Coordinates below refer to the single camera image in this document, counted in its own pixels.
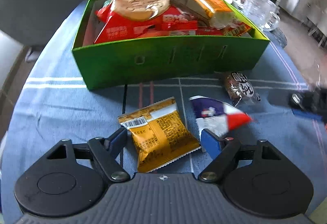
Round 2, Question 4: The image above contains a blue white red packet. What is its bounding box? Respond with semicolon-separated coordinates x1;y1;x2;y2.
189;96;252;154

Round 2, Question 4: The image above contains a green cardboard box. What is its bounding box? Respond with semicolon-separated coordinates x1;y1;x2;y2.
72;0;270;90

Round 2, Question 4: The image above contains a yellow small snack packet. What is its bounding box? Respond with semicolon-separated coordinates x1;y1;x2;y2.
118;97;200;173

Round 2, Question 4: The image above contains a blue striped tablecloth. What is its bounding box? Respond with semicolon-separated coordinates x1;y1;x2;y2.
1;3;326;223

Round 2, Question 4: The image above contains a dark round side table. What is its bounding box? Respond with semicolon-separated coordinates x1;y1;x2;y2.
271;28;288;48

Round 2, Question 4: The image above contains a brown round pastry packet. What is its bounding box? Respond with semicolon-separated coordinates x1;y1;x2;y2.
222;71;261;107

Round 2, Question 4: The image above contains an orange biscuit pack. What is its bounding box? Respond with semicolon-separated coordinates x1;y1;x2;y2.
187;0;235;29

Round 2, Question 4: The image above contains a red cracker bag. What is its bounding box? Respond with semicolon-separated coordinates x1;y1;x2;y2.
94;0;198;44

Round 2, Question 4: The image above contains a glass pitcher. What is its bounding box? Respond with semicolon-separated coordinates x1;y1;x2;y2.
243;0;280;31

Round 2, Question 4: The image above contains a green snack bag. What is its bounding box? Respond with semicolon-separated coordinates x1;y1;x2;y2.
102;0;112;8

